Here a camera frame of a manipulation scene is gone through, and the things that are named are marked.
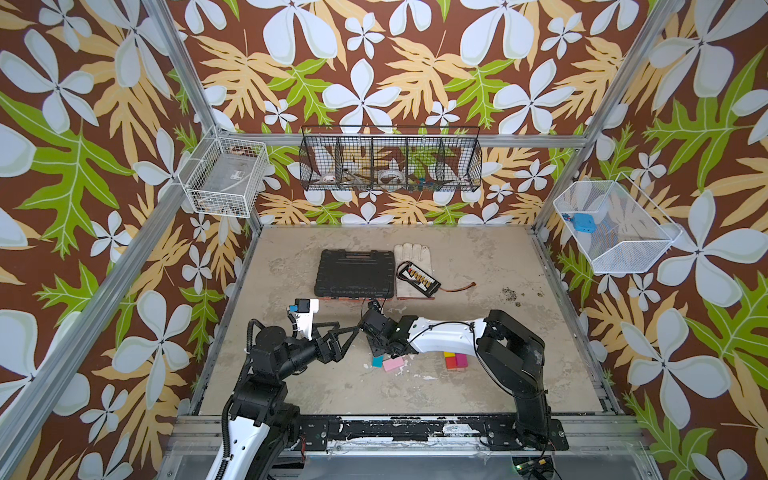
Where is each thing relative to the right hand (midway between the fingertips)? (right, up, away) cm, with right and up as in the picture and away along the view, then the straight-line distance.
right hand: (373, 341), depth 90 cm
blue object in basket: (+62, +36, -4) cm, 72 cm away
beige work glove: (+17, +26, +19) cm, 37 cm away
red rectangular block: (+23, -5, -3) cm, 24 cm away
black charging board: (+15, +18, +11) cm, 26 cm away
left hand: (-6, +9, -20) cm, 23 cm away
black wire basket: (+5, +59, +7) cm, 59 cm away
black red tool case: (-7, +19, +9) cm, 22 cm away
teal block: (+1, -5, -5) cm, 7 cm away
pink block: (+6, -5, -4) cm, 9 cm away
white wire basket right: (+68, +32, -13) cm, 77 cm away
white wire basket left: (-45, +50, -4) cm, 67 cm away
